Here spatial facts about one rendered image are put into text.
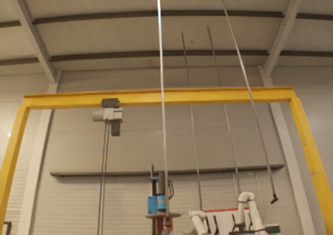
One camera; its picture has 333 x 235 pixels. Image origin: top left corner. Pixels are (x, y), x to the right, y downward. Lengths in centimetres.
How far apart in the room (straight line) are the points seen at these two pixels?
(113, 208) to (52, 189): 173
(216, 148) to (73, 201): 400
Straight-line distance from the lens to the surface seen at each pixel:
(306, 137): 457
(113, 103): 424
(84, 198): 636
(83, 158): 667
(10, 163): 446
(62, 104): 456
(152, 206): 429
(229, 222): 616
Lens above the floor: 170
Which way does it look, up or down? 30 degrees up
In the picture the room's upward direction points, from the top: 2 degrees counter-clockwise
